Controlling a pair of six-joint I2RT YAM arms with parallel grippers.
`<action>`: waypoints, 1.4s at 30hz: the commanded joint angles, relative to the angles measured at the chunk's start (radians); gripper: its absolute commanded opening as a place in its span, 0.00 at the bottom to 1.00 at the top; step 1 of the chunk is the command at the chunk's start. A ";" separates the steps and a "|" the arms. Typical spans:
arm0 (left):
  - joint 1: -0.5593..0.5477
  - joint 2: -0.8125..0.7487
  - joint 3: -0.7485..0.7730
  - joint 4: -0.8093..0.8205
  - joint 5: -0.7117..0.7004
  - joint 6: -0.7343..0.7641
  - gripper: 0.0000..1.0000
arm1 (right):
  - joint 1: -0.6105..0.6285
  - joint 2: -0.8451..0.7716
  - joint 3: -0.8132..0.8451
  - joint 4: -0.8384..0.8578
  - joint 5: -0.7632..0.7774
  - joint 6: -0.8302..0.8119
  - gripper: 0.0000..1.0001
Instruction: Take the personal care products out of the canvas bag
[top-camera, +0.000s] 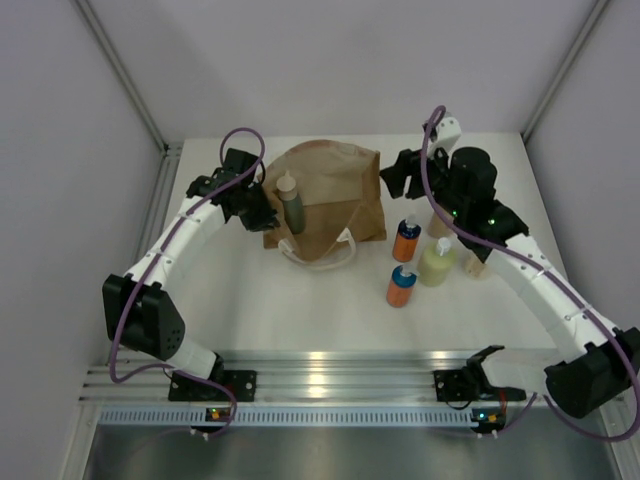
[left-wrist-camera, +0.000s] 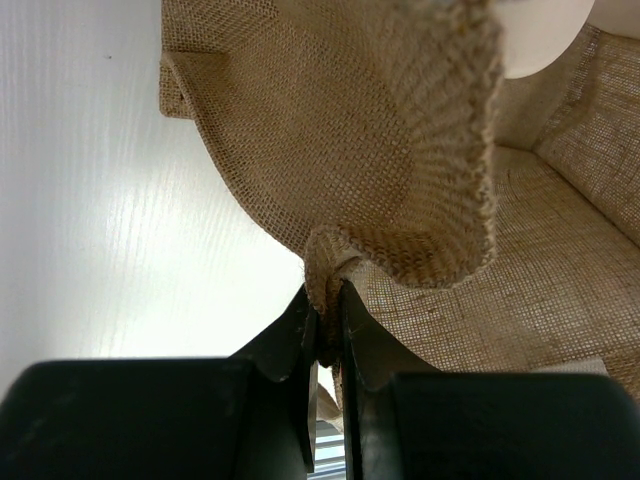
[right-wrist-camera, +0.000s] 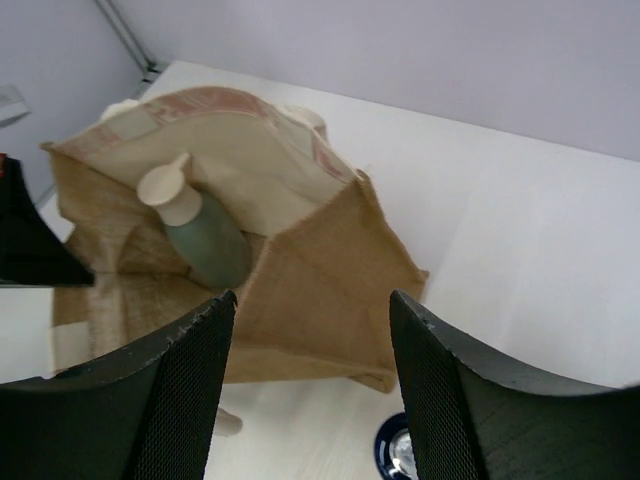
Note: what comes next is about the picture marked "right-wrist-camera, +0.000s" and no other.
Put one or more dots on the olive bottle beige cap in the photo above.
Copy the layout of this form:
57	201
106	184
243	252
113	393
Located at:
198	225

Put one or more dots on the orange bottle dark cap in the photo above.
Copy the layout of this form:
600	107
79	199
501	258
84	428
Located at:
393	453

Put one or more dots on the left aluminium frame post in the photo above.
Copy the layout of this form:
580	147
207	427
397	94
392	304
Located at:
145	60

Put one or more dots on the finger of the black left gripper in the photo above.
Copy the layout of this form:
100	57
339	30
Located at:
31	253

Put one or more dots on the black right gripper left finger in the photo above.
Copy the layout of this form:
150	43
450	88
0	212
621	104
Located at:
144	411

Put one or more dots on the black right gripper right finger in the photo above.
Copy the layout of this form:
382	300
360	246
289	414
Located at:
477	413

